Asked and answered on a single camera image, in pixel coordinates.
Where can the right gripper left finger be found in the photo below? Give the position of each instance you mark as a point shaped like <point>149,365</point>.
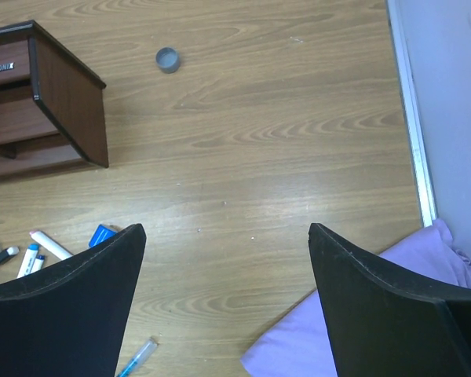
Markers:
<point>69,318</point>

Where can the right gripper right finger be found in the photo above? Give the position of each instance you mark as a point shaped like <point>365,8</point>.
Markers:
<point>385,320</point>

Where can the clear blue pen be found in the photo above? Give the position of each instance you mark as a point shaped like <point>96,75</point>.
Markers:
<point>137,360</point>

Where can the black white marker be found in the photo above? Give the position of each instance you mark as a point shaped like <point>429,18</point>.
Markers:
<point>8,253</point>

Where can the white dark-blue marker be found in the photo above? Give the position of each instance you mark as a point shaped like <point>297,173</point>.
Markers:
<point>38,263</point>

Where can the white blue marker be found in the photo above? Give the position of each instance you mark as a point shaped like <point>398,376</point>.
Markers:
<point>28,261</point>

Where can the purple cloth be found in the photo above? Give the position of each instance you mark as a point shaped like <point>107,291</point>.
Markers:
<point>298,345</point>

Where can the white pink marker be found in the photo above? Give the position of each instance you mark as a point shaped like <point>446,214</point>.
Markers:
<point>50,245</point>

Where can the blue grey glue stick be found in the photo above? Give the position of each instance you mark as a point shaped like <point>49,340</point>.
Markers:
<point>101,234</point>

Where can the brown wooden desk organizer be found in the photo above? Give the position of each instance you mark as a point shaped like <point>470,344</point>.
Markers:
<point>51,106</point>

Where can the grey round cap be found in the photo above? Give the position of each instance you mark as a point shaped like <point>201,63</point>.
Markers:
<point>168,60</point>

